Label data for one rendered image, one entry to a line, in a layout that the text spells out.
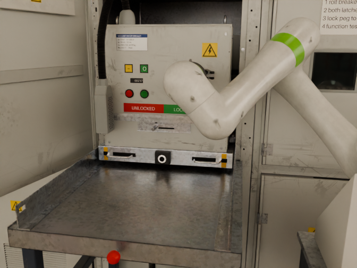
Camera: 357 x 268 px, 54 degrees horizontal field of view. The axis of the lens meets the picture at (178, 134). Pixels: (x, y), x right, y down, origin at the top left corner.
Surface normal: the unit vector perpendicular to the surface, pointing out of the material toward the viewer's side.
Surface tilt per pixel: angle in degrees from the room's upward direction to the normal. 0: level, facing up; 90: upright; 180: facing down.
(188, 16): 90
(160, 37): 90
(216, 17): 90
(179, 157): 90
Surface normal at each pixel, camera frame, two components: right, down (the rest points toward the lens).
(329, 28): -0.18, 0.25
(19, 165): 0.90, 0.11
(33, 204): 0.98, 0.05
